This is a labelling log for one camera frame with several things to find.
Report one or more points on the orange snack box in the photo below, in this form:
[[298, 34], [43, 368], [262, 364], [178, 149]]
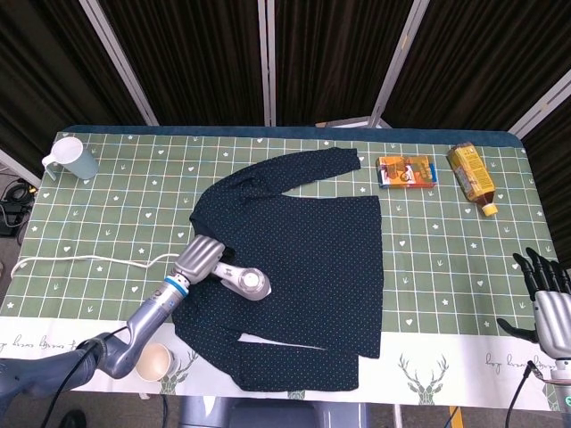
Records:
[[406, 173]]

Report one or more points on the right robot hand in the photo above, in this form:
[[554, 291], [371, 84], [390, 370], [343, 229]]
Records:
[[553, 321]]

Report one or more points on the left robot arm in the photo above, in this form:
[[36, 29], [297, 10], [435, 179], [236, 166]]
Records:
[[125, 343]]

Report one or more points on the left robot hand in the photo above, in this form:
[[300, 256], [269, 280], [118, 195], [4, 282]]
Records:
[[198, 260]]

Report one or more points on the dark dotted long-sleeve shirt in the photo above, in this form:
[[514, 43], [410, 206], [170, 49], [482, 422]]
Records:
[[312, 232]]

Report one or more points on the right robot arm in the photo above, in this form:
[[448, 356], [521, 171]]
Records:
[[561, 379]]

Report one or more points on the white partition foot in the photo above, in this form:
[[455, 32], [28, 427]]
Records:
[[352, 122]]

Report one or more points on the yellow tea bottle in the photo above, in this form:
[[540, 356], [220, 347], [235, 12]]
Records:
[[473, 174]]

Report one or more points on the white handheld steamer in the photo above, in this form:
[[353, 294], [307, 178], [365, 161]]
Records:
[[250, 281]]

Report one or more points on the black shoe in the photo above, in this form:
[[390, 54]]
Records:
[[73, 420]]

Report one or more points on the beige paper cup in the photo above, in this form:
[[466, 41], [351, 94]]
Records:
[[156, 362]]

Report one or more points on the green checkered tablecloth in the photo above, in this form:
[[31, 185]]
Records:
[[424, 276]]

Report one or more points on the white partition frame post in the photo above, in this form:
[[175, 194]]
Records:
[[399, 62], [267, 62], [118, 62], [542, 104], [18, 167]]

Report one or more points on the black equipment on floor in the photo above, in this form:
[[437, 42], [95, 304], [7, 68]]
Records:
[[15, 203]]

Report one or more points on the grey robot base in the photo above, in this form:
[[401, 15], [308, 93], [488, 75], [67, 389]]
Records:
[[276, 414]]

